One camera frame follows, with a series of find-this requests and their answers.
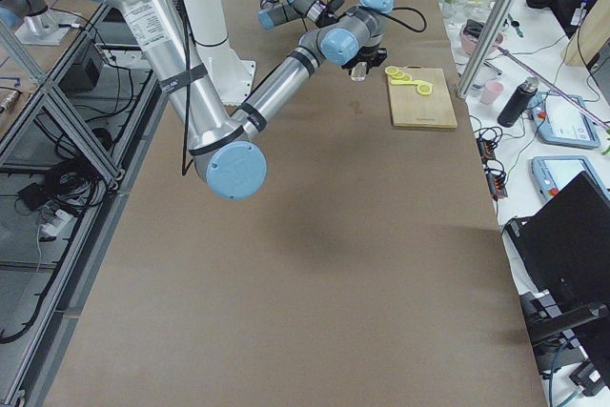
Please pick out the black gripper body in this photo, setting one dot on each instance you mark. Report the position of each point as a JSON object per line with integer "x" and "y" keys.
{"x": 366, "y": 54}

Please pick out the clear glass beaker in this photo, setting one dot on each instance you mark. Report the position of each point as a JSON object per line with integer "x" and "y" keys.
{"x": 359, "y": 72}

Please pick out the pink cup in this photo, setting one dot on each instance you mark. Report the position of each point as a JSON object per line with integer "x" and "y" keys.
{"x": 490, "y": 92}

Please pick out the yellow plastic knife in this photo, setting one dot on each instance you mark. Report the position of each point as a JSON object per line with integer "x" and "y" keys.
{"x": 412, "y": 83}

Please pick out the wooden cutting board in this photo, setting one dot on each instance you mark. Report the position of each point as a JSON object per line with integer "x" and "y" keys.
{"x": 411, "y": 110}

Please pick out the pink bowl with cloth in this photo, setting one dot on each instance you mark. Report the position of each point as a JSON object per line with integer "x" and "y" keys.
{"x": 470, "y": 34}

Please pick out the black water bottle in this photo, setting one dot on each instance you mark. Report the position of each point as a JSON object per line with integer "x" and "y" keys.
{"x": 518, "y": 102}

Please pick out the white pillar base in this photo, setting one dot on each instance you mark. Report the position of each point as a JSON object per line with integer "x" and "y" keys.
{"x": 232, "y": 77}

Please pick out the blue teach pendant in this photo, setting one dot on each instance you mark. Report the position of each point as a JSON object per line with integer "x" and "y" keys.
{"x": 560, "y": 123}
{"x": 553, "y": 173}

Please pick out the black laptop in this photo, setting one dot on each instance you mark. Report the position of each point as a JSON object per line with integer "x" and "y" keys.
{"x": 565, "y": 246}

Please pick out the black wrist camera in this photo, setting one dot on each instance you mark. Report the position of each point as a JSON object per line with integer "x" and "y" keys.
{"x": 332, "y": 6}

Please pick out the aluminium frame post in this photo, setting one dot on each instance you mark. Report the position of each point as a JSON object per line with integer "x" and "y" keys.
{"x": 487, "y": 40}

